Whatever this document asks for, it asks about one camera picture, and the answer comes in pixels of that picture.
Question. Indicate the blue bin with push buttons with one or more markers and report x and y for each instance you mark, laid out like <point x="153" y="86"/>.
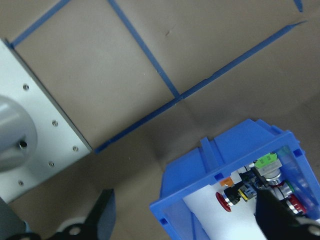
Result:
<point x="237" y="145"/>

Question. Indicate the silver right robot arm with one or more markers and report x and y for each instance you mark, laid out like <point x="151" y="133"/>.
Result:
<point x="15" y="130"/>

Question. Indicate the red round metal button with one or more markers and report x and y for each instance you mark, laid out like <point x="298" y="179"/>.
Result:
<point x="296" y="203"/>

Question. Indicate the red mushroom push button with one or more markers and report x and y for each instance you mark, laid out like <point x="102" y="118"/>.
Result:
<point x="233" y="196"/>

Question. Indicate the green square push button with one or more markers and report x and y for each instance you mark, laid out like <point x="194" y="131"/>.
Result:
<point x="267" y="162"/>

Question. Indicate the white orange contact block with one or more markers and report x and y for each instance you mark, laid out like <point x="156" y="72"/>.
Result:
<point x="226" y="181"/>

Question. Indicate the white square base plate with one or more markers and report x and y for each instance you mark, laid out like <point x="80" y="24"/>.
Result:
<point x="57" y="140"/>

